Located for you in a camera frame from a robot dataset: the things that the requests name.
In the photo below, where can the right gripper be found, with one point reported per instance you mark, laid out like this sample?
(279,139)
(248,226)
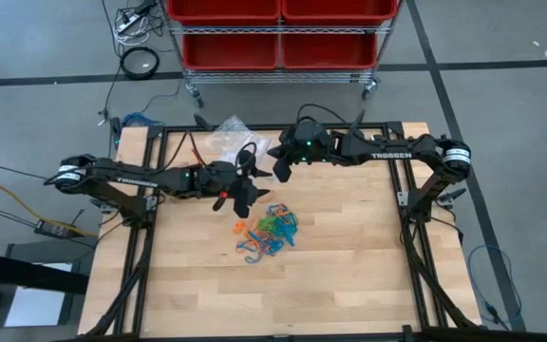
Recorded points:
(309,142)

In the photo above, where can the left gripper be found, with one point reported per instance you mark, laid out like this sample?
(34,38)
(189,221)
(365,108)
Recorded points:
(216,179)

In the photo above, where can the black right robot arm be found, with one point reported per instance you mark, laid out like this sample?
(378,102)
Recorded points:
(387,149)

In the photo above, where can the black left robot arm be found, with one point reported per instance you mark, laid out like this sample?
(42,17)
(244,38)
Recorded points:
(126,178)

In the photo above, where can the blue rubber band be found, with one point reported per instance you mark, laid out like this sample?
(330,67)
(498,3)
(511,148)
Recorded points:
(273,249)
(247,259)
(291,228)
(242,246)

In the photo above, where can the red plastic storage bin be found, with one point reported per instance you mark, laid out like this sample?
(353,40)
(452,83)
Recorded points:
(340,9)
(328,52)
(231,52)
(221,9)

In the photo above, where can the black clamp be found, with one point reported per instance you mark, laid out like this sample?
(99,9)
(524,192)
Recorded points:
(451,195)
(100,205)

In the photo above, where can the black power adapter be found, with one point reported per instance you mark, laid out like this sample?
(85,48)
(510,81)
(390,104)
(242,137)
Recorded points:
(52,229)

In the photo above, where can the white power strip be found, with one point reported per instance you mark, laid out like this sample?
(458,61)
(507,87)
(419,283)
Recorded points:
(128,23)

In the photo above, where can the grey metal stand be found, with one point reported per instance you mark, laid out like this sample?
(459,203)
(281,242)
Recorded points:
(41,249)

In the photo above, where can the black beam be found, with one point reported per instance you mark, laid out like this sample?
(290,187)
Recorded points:
(26,273)

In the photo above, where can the black triangular frame brace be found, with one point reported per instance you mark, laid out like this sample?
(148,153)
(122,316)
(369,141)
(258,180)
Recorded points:
(203,122)
(359,121)

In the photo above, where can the grey metal mounting bracket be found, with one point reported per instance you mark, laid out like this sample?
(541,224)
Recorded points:
(151,202)
(401,198)

